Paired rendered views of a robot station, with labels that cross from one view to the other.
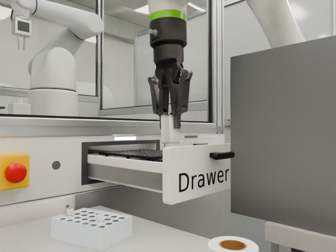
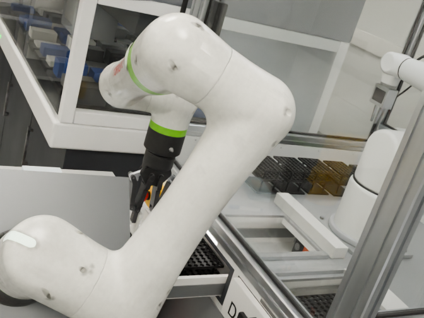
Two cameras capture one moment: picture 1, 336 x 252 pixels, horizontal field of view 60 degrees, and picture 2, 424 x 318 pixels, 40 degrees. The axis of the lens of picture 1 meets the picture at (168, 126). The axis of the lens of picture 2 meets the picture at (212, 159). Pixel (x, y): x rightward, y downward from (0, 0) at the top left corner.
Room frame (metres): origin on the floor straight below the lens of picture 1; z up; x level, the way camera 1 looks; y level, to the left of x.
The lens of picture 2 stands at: (1.17, -1.25, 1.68)
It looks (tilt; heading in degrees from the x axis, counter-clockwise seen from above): 21 degrees down; 105
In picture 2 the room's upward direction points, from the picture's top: 17 degrees clockwise
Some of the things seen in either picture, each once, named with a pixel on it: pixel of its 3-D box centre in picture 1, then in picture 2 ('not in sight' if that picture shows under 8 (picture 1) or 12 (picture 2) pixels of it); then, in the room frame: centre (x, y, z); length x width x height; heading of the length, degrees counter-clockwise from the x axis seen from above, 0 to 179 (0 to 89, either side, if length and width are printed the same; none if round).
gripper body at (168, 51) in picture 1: (168, 65); (156, 167); (0.72, 0.00, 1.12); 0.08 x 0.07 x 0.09; 47
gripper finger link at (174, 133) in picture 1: (174, 129); (135, 222); (0.70, -0.02, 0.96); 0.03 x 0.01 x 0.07; 137
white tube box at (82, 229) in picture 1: (92, 226); not in sight; (0.55, 0.14, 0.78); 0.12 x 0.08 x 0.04; 62
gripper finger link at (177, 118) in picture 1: (179, 117); (131, 212); (0.69, -0.03, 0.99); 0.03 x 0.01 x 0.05; 47
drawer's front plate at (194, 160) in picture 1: (209, 168); not in sight; (0.66, -0.09, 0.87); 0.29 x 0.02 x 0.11; 137
